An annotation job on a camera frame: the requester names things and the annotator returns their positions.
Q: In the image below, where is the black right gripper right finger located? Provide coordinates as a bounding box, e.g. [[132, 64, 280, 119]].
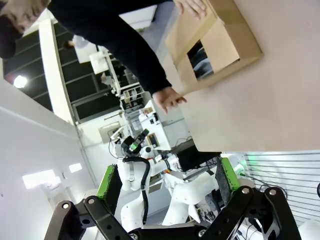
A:
[[201, 156, 301, 240]]

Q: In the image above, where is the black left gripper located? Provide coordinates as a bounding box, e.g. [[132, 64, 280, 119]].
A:
[[121, 135, 143, 158]]

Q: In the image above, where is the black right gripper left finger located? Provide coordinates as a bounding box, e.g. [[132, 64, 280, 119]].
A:
[[44, 163, 131, 240]]

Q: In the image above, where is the large brown cardboard box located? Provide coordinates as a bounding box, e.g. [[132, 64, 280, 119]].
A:
[[164, 0, 265, 97]]

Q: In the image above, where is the black-sleeved right forearm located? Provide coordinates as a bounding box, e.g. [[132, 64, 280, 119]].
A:
[[117, 32, 174, 95]]

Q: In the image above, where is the brown framed box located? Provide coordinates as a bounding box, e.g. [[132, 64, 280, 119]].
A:
[[145, 133, 161, 149]]

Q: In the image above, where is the white square box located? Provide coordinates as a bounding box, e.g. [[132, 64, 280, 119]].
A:
[[89, 50, 109, 75]]

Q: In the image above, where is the black gift set item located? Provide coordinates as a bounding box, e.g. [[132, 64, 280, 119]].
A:
[[186, 39, 216, 80]]

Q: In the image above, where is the person's right hand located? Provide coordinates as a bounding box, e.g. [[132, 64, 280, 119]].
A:
[[151, 86, 188, 115]]

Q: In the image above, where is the person's left hand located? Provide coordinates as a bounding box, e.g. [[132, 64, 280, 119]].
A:
[[173, 0, 207, 21]]

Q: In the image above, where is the white green-lit device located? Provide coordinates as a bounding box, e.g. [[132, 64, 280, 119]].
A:
[[233, 158, 249, 177]]

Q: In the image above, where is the black monitor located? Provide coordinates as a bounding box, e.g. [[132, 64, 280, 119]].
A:
[[175, 145, 223, 173]]

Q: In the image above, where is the small rectangular ceiling light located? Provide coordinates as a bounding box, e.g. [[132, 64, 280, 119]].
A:
[[68, 162, 83, 174]]

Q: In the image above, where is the wooden compartment shelf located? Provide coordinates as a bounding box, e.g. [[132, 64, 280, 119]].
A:
[[123, 86, 145, 104]]

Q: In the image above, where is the rectangular ceiling light panel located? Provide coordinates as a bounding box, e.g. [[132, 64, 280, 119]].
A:
[[21, 169, 56, 190]]

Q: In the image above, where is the white shelving column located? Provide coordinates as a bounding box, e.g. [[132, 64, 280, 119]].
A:
[[38, 19, 77, 126]]

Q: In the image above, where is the bystander in white shirt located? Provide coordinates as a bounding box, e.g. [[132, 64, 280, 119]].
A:
[[62, 34, 102, 65]]

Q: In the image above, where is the round ceiling light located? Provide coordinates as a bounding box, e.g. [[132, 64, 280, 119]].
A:
[[13, 74, 28, 89]]

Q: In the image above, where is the person's black sweater torso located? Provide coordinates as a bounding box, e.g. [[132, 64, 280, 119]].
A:
[[46, 0, 161, 55]]

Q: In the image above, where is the person's dark-haired head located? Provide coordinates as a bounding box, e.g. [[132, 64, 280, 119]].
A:
[[0, 0, 52, 60]]

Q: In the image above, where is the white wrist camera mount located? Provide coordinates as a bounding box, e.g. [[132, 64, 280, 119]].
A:
[[109, 126, 126, 145]]

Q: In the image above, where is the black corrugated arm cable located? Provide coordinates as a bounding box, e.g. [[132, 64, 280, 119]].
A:
[[124, 156, 152, 225]]

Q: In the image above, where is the grey slatted wall panel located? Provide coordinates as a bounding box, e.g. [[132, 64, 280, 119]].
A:
[[222, 149, 320, 222]]

